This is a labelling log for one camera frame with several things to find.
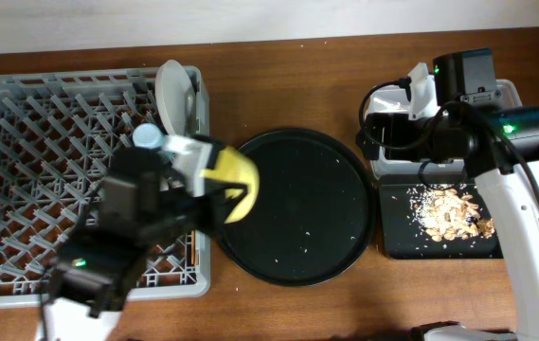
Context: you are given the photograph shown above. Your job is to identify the round black tray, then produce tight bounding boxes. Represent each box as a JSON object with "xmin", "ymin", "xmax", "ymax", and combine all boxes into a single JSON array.
[{"xmin": 218, "ymin": 128, "xmax": 379, "ymax": 287}]

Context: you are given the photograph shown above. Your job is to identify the food scraps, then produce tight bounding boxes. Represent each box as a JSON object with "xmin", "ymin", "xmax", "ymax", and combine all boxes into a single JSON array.
[{"xmin": 406, "ymin": 184, "xmax": 495, "ymax": 242}]

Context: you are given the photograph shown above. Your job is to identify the white plate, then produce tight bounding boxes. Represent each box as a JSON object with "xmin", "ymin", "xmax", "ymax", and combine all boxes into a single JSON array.
[{"xmin": 155, "ymin": 60, "xmax": 195, "ymax": 135}]

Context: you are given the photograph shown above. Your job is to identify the blue cup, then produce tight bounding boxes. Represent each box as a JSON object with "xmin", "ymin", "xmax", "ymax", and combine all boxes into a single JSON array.
[{"xmin": 133, "ymin": 123, "xmax": 166, "ymax": 150}]

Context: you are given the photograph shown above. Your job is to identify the wooden chopstick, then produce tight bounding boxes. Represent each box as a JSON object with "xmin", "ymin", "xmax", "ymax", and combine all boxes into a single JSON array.
[{"xmin": 190, "ymin": 231, "xmax": 197, "ymax": 266}]

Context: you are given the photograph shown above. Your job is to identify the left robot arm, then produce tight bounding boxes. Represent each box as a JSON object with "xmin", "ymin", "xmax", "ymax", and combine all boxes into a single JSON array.
[{"xmin": 36, "ymin": 148, "xmax": 247, "ymax": 340}]

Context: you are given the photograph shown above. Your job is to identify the black camera cable right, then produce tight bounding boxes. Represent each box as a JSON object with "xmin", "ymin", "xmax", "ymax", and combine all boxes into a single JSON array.
[{"xmin": 357, "ymin": 78, "xmax": 469, "ymax": 190}]

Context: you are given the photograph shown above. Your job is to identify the yellow bowl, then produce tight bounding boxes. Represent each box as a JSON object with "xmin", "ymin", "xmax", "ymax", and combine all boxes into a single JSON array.
[{"xmin": 201, "ymin": 146, "xmax": 260, "ymax": 224}]

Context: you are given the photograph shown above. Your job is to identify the clear plastic bin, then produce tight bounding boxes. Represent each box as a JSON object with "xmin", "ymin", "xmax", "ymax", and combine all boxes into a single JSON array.
[{"xmin": 366, "ymin": 80, "xmax": 522, "ymax": 179}]

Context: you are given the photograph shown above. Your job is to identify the black rectangular waste tray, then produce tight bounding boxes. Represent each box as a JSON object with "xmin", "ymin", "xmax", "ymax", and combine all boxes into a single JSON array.
[{"xmin": 378, "ymin": 175, "xmax": 502, "ymax": 260}]

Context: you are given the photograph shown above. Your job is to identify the grey dishwasher rack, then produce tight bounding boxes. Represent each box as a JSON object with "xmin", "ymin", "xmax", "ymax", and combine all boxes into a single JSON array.
[{"xmin": 0, "ymin": 65, "xmax": 212, "ymax": 312}]

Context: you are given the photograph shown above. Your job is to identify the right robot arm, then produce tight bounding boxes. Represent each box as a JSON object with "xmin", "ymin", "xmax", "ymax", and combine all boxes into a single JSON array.
[{"xmin": 356, "ymin": 48, "xmax": 539, "ymax": 340}]

